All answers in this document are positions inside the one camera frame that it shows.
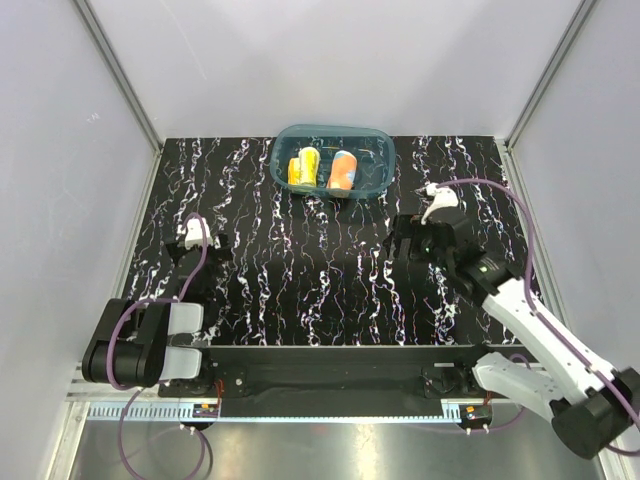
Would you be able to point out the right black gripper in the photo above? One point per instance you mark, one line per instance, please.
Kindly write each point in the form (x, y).
(405, 227)

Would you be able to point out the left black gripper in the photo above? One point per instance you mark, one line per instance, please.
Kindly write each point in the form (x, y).
(221, 254)

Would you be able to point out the orange dotted towel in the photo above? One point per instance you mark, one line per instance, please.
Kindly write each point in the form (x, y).
(343, 171)

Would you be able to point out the teal plastic basin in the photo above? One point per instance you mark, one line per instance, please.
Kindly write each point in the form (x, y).
(374, 150)

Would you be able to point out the yellow patterned towel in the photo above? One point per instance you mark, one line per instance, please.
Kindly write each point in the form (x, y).
(303, 168)

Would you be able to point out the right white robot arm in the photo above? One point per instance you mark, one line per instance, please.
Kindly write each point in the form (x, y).
(588, 402)

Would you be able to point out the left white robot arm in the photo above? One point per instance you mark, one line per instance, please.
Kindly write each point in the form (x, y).
(129, 345)

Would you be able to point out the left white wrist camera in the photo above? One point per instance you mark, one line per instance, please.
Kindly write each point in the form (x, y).
(195, 234)

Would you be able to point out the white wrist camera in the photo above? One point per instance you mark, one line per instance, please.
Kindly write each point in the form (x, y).
(439, 197)
(195, 234)

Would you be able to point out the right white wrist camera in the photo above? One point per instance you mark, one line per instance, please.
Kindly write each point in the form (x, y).
(439, 197)

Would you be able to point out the aluminium front rail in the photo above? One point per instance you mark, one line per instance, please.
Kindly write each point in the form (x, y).
(235, 404)

